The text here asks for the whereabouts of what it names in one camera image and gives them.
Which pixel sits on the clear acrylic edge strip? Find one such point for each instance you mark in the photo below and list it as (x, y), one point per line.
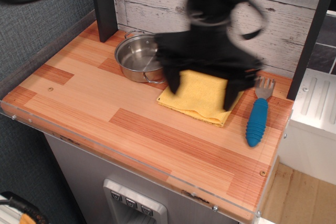
(172, 149)

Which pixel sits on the dark right frame post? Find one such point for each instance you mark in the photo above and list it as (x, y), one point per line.
(311, 39)

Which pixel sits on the grey toy fridge cabinet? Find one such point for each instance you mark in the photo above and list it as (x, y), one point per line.
(85, 173)

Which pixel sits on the stainless steel pot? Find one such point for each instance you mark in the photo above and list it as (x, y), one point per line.
(136, 56)

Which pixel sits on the blue handled fork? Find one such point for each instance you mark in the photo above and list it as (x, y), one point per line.
(256, 124)

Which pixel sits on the yellow folded cloth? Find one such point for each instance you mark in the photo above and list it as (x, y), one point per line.
(200, 96)

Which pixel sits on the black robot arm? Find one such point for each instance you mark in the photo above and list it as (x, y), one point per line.
(211, 7)

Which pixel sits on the white toy sink unit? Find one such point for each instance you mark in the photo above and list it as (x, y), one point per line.
(308, 144)

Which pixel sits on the black orange object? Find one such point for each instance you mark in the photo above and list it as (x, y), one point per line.
(15, 209)

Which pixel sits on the silver dispenser panel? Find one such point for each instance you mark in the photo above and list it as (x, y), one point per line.
(129, 206)

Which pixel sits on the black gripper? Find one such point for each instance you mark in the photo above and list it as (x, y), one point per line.
(206, 48)

